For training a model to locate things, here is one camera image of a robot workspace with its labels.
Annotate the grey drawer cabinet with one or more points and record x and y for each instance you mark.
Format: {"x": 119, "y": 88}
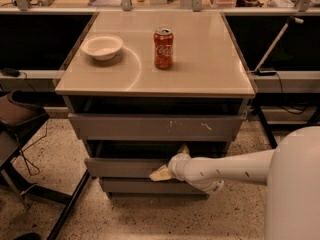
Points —
{"x": 178, "y": 80}

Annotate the black desk leg left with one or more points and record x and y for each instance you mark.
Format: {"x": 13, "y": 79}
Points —
{"x": 68, "y": 207}

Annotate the grey bottom drawer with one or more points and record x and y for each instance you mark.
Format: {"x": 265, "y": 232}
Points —
{"x": 145, "y": 186}

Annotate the white bowl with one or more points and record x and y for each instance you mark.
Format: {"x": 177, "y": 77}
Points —
{"x": 102, "y": 47}

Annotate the black power adapter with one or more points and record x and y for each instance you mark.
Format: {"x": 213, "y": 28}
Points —
{"x": 266, "y": 72}
{"x": 10, "y": 72}

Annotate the black desk leg right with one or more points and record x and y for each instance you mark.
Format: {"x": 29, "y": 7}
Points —
{"x": 259, "y": 113}

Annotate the black power adapter left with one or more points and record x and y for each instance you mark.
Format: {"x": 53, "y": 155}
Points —
{"x": 10, "y": 72}

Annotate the grey drawer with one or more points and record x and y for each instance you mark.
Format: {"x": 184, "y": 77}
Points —
{"x": 145, "y": 186}
{"x": 138, "y": 159}
{"x": 155, "y": 127}

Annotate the black desk leg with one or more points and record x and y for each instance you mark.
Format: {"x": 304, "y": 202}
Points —
{"x": 259, "y": 113}
{"x": 68, "y": 207}

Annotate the white stick with black tip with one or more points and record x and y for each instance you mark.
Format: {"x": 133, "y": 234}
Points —
{"x": 289, "y": 20}

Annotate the black power adapter right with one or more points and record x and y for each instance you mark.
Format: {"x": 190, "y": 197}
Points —
{"x": 266, "y": 72}

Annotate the red soda can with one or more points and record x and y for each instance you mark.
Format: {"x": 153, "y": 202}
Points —
{"x": 163, "y": 48}

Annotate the grey top drawer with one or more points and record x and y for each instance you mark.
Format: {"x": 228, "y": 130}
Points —
{"x": 155, "y": 127}

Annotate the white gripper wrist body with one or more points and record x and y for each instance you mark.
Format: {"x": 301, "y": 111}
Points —
{"x": 175, "y": 166}

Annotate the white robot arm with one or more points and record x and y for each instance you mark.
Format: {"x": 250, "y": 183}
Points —
{"x": 291, "y": 173}

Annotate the dark office chair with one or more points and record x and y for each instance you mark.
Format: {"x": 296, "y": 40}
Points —
{"x": 19, "y": 121}

